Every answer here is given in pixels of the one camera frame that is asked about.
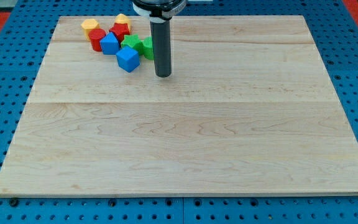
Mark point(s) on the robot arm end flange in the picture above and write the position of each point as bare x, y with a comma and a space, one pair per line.
156, 10

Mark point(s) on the blue cube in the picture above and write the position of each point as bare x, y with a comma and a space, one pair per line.
128, 59

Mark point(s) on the light wooden board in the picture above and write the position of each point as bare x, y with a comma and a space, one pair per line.
248, 111

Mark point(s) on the green star block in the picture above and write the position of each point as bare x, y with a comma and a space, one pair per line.
133, 42

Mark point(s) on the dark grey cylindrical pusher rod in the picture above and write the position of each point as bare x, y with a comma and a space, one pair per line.
160, 33

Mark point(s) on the blue triangular prism block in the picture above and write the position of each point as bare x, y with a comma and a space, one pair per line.
109, 44

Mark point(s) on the red star block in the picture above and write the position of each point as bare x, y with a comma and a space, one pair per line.
120, 31

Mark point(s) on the yellow pentagon block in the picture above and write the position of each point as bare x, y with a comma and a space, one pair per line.
123, 19

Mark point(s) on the red cylinder block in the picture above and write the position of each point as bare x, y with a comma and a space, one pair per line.
95, 36

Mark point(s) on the yellow hexagonal block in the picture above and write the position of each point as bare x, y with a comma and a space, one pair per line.
88, 25

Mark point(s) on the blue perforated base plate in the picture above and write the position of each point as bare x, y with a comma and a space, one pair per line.
23, 43

